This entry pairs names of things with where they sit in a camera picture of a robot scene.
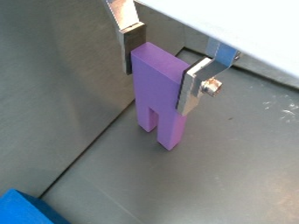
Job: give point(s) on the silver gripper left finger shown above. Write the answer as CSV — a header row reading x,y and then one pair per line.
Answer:
x,y
130,28

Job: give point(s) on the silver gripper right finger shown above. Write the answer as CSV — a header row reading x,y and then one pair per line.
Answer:
x,y
198,77

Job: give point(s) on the purple double-square peg block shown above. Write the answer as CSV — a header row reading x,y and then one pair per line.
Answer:
x,y
158,72

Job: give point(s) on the blue foam shape board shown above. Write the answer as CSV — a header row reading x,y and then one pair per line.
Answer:
x,y
23,209

